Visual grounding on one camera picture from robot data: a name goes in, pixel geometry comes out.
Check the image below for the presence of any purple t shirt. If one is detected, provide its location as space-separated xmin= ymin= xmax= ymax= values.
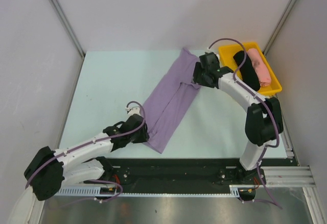
xmin=143 ymin=48 xmax=201 ymax=154

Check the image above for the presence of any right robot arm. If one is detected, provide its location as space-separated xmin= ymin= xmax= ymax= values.
xmin=193 ymin=52 xmax=284 ymax=184

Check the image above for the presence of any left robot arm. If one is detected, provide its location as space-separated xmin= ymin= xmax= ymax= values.
xmin=24 ymin=114 xmax=149 ymax=201

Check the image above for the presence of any yellow plastic tray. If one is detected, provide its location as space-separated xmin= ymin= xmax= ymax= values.
xmin=218 ymin=42 xmax=282 ymax=96

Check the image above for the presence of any rolled black t shirt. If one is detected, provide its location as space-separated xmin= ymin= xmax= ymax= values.
xmin=233 ymin=51 xmax=261 ymax=91

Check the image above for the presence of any rolled pink t shirt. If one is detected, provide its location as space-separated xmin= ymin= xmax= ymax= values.
xmin=247 ymin=48 xmax=271 ymax=87

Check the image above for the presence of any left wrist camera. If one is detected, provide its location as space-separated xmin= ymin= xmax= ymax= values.
xmin=125 ymin=107 xmax=141 ymax=117

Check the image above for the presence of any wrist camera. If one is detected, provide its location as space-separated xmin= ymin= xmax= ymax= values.
xmin=125 ymin=107 xmax=141 ymax=117
xmin=205 ymin=47 xmax=220 ymax=59

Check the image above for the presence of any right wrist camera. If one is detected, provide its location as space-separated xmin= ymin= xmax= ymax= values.
xmin=205 ymin=47 xmax=220 ymax=59

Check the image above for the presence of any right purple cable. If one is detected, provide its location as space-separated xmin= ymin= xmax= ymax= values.
xmin=208 ymin=38 xmax=281 ymax=168

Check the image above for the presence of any purple cable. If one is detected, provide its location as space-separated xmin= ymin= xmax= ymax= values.
xmin=208 ymin=38 xmax=281 ymax=168
xmin=25 ymin=101 xmax=146 ymax=189

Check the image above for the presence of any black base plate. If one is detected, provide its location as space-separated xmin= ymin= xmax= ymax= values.
xmin=84 ymin=157 xmax=298 ymax=194

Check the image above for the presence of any white slotted cable duct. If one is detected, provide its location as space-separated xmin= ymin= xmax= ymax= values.
xmin=55 ymin=186 xmax=240 ymax=198

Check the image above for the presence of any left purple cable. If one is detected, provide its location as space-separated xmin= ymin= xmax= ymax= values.
xmin=25 ymin=101 xmax=146 ymax=189

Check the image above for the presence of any aluminium frame rail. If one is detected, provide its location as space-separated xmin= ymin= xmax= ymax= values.
xmin=262 ymin=166 xmax=316 ymax=187

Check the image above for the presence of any right aluminium corner post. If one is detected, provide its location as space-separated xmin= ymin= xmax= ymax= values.
xmin=263 ymin=0 xmax=298 ymax=56

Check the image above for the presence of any aluminium corner post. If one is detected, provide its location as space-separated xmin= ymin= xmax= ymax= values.
xmin=49 ymin=0 xmax=86 ymax=59
xmin=263 ymin=0 xmax=298 ymax=56

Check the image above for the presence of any left aluminium corner post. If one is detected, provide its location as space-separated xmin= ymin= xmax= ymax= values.
xmin=49 ymin=0 xmax=86 ymax=59

